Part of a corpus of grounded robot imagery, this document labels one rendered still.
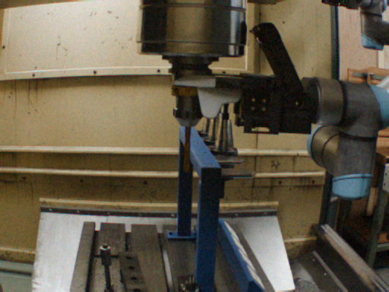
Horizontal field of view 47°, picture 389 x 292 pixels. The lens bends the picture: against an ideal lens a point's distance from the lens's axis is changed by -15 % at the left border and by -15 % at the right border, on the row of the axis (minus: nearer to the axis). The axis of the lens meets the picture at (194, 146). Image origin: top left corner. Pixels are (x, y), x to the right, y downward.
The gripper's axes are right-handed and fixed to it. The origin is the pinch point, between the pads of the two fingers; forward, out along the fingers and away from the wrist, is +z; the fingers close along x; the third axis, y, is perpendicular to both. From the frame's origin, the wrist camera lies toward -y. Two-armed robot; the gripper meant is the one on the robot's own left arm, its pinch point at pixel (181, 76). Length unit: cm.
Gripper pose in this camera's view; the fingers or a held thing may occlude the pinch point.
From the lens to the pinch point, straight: 73.2
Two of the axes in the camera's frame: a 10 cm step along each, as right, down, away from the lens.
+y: -0.6, 9.8, 1.9
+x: -1.2, -2.0, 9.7
